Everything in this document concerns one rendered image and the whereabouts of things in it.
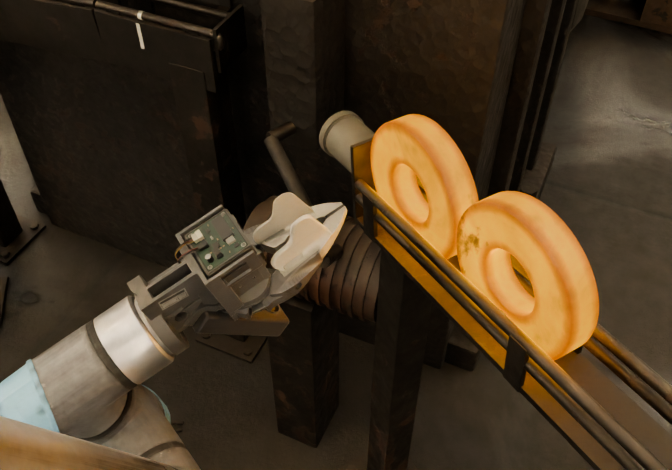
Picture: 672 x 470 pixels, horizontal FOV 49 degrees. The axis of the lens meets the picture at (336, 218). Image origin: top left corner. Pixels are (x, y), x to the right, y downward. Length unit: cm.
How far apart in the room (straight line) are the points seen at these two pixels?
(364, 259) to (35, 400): 44
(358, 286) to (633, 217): 105
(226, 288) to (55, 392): 17
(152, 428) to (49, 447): 23
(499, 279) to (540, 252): 10
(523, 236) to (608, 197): 128
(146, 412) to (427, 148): 38
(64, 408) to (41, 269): 106
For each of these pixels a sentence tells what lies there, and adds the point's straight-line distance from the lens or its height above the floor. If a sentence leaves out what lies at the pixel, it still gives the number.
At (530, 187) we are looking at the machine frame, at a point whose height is 9.
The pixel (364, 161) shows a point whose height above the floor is 70.
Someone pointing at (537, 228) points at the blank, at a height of 80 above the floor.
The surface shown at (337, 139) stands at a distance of 87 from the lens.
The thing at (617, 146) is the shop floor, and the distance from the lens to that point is 207.
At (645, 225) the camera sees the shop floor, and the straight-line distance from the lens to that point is 187.
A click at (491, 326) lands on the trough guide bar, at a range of 70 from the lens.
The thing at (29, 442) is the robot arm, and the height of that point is 79.
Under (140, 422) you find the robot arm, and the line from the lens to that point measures 77.
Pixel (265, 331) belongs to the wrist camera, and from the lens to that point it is 77.
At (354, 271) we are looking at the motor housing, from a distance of 94.
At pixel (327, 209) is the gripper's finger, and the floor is 72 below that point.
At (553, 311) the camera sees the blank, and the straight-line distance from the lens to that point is 65.
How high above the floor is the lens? 123
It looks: 45 degrees down
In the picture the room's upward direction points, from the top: straight up
